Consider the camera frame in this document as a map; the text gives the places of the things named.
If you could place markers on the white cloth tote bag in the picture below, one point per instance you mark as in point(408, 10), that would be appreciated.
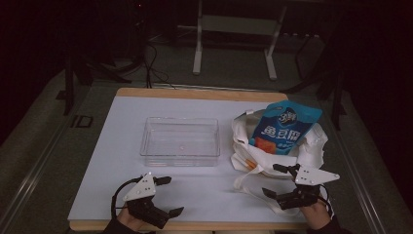
point(276, 159)

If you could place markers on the blue snack packet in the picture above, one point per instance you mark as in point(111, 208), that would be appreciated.
point(285, 125)

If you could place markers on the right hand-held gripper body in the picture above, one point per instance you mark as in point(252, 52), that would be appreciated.
point(313, 178)

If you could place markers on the person's right hand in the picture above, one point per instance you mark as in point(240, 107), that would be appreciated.
point(316, 216)

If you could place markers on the orange packet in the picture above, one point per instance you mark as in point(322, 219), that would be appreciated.
point(250, 164)

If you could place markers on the clear plastic box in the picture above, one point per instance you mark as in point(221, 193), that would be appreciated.
point(180, 143)

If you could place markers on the black floor bracket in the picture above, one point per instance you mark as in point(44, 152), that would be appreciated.
point(82, 121)

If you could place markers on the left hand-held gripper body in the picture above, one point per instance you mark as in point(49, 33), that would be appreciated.
point(142, 190)

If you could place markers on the person's left hand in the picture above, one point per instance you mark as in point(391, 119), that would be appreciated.
point(130, 221)

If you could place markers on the white table mat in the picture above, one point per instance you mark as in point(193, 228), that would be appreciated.
point(130, 156)

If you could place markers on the black stand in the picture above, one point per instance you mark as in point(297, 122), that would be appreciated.
point(69, 84)
point(337, 94)

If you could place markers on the white metal stand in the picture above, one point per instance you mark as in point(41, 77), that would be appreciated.
point(237, 25)

